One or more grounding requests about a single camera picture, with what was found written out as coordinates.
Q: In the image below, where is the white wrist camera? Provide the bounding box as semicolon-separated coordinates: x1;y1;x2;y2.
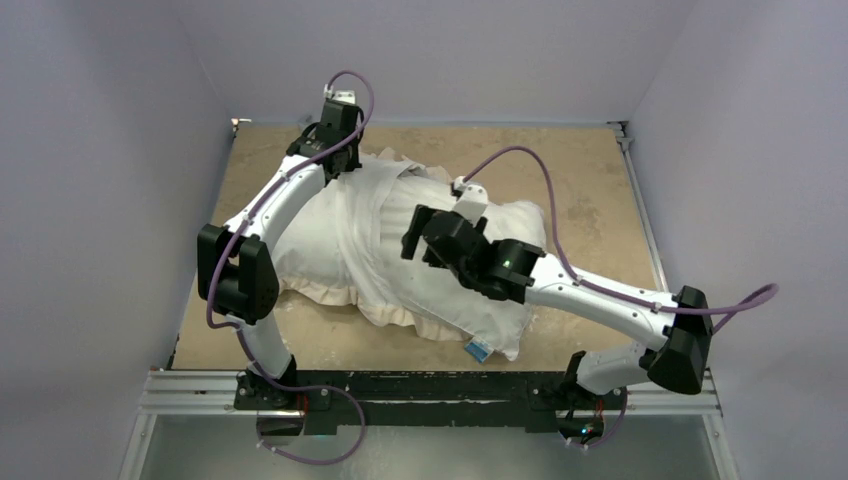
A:
323;84;359;107
451;176;489;226

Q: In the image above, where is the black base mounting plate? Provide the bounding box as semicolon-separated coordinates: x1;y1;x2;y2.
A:
233;370;624;439

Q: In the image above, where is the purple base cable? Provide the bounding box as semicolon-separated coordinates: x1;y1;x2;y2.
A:
564;386;631;452
255;384;368;468

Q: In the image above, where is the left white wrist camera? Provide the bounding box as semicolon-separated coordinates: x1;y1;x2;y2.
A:
323;84;359;107

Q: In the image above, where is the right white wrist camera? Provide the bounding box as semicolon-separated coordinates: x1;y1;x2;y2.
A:
451;176;489;226

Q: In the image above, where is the white pillow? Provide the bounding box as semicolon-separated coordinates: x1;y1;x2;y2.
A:
378;175;532;361

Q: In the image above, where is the aluminium frame rail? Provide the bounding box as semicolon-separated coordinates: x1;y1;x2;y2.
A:
122;123;738;479

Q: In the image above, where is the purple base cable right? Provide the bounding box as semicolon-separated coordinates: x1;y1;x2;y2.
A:
564;386;631;452

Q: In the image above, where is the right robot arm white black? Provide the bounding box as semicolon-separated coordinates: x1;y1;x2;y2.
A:
401;205;713;407

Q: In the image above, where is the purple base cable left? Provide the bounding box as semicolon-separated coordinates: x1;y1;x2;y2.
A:
255;384;368;468

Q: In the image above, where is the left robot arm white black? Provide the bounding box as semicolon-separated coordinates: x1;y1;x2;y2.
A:
197;91;367;411

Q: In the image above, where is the grey pillow with cream ruffle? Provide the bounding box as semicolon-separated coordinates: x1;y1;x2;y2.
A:
272;148;466;341

